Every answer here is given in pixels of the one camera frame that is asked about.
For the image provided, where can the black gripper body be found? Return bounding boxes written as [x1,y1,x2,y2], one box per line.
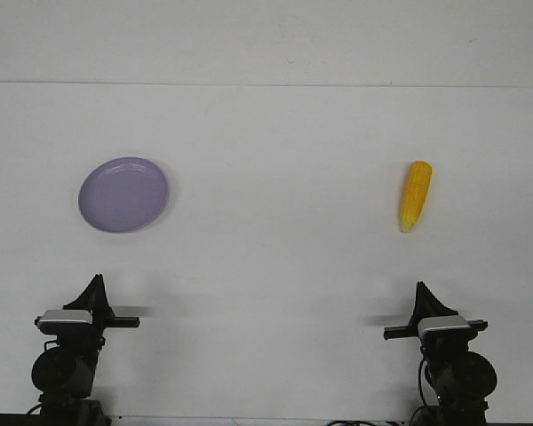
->
[88,306,140,343]
[383,319,489,343]

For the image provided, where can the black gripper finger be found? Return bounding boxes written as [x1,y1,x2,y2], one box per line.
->
[99,274,115,318]
[421,282,458,318]
[63,274,102,311]
[408,281,423,328]

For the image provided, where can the purple round plate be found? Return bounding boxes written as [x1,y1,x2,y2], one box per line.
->
[77,157,170,233]

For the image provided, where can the yellow corn cob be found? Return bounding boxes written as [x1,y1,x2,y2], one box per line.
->
[399,161,434,233]

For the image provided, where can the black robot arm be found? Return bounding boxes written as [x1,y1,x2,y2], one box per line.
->
[383,281,497,425]
[27,274,140,425]

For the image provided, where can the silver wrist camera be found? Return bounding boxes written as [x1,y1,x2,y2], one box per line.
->
[418,315,471,340]
[35,310,93,335]

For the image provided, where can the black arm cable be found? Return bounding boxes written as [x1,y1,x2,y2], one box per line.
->
[416,345,433,408]

